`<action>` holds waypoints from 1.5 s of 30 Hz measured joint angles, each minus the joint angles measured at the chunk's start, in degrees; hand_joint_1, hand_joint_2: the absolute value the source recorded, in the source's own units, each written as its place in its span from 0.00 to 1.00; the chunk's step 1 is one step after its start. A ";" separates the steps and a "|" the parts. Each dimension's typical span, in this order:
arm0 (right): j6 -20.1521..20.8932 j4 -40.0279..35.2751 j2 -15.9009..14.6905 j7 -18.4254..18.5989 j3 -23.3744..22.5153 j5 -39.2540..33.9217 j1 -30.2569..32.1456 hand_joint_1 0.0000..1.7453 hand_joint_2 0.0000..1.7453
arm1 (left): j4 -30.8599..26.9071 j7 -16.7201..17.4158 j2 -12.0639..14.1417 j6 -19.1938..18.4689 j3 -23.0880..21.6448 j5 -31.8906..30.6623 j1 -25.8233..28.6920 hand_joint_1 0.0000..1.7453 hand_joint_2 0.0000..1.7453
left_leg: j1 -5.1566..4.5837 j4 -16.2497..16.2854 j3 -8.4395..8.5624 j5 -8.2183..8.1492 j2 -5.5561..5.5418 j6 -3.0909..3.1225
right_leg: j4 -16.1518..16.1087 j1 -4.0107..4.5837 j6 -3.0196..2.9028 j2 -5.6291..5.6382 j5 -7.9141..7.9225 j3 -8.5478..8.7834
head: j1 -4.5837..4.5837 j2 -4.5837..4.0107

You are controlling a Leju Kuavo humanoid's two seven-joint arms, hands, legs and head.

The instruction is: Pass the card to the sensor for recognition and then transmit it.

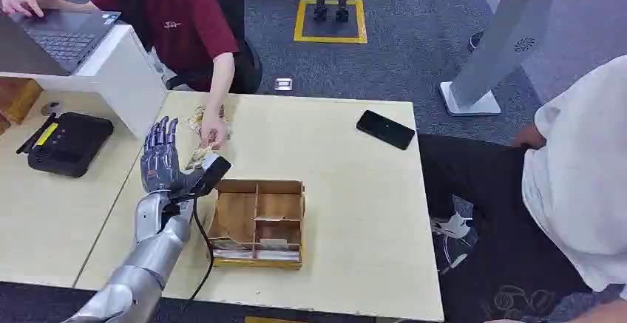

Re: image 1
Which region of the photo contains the person in red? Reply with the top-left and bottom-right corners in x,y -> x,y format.
0,0 -> 241,150

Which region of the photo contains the black office chair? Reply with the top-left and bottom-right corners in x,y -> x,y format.
165,38 -> 263,95

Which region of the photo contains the person's right hand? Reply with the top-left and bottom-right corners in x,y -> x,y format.
1,0 -> 51,18

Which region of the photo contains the person's left hand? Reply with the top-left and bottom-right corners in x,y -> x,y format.
200,116 -> 229,150

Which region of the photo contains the black device with yellow label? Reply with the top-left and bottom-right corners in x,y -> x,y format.
16,111 -> 115,179

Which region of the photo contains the yellow floor tape square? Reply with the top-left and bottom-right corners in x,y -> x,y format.
293,0 -> 368,44

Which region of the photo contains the white floor stand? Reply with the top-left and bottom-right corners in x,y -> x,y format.
438,0 -> 560,118

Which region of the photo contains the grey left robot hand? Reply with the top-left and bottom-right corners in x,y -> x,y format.
140,115 -> 210,200

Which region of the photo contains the brown wooden block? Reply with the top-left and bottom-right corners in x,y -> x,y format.
0,76 -> 44,135

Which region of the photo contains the grey laptop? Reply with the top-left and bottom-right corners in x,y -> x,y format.
0,8 -> 122,77

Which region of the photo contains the white desk riser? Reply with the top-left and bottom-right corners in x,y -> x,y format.
0,23 -> 169,140

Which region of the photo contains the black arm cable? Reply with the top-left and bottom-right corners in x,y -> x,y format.
180,197 -> 215,313

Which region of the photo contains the yellow floor tape strip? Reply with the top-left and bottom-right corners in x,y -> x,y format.
244,316 -> 307,323

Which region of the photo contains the wooden compartment box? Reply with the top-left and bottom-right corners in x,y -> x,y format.
206,178 -> 307,271

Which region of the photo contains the stack of foil card packs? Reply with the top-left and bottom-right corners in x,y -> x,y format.
186,104 -> 232,141

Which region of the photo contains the person in white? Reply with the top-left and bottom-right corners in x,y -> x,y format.
417,55 -> 627,323

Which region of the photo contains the black smartphone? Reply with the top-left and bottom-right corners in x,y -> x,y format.
355,110 -> 416,152

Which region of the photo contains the black shoe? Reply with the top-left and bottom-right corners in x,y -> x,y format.
467,30 -> 486,52

